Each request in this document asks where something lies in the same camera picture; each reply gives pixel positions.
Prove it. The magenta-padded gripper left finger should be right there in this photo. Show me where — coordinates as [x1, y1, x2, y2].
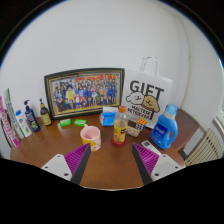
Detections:
[40, 142, 93, 186]

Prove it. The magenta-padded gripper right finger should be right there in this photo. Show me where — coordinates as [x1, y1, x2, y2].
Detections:
[131, 142, 184, 186]

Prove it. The orange juice bottle orange cap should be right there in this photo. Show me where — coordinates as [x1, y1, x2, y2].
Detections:
[111, 105, 129, 146]

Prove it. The white remote control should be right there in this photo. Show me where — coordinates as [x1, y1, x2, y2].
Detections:
[140, 140, 162, 157]

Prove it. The pink and yellow mug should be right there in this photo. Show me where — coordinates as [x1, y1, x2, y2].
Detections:
[79, 123, 102, 153]

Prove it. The small printed snack pack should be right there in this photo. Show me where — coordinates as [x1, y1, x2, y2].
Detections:
[125, 125, 142, 138]

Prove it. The blue detergent bottle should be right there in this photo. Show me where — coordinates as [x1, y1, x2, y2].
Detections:
[149, 103, 179, 150]

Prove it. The colourful puzzle cube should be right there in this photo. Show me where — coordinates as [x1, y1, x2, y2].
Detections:
[135, 118, 148, 132]

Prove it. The flat round red coaster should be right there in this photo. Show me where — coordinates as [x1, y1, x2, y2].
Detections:
[110, 138, 128, 148]

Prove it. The small green pack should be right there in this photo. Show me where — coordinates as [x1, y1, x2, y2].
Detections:
[59, 118, 73, 128]
[73, 118, 88, 128]

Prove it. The blue tissue pack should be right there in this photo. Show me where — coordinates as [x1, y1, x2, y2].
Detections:
[99, 106, 119, 128]

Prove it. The dark pump bottle yellow label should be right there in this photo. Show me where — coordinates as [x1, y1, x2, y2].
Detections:
[39, 98, 54, 127]

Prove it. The white radiator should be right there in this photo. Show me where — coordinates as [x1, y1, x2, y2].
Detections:
[184, 128, 224, 167]

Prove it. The dark blue pump bottle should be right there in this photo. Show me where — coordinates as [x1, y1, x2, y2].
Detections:
[23, 99, 42, 133]

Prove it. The white bottle blue cap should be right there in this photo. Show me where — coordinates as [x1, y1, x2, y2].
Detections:
[14, 109, 33, 138]

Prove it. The white paper gift bag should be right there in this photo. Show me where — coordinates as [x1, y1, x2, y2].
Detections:
[121, 55, 174, 129]

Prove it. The framed group photo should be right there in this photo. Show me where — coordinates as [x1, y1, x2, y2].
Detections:
[44, 67, 126, 120]

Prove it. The pink and white tube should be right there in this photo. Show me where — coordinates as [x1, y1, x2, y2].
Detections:
[0, 95, 21, 149]

